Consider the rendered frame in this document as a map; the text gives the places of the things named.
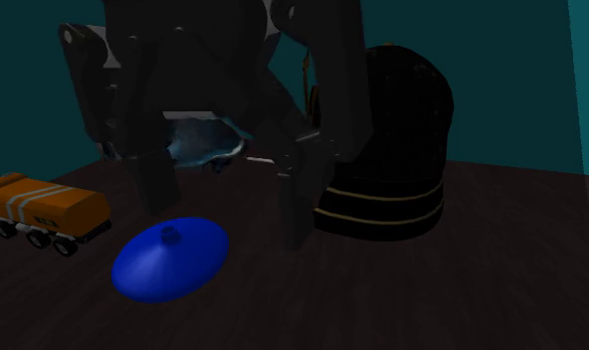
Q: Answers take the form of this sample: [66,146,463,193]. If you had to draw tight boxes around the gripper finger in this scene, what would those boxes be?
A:
[225,0,375,252]

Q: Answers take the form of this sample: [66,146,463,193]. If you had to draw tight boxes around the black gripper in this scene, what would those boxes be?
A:
[58,0,279,218]

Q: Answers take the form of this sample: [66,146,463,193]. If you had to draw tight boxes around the black dome with gold stripes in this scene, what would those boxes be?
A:
[301,42,456,243]

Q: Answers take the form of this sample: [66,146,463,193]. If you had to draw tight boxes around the orange toy tanker truck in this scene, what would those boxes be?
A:
[0,171,113,259]

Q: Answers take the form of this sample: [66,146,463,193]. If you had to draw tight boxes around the pale blue rounded bowl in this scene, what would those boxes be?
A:
[163,110,250,175]

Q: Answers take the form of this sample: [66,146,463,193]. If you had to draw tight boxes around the blue round domed lid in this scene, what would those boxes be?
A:
[110,216,230,305]

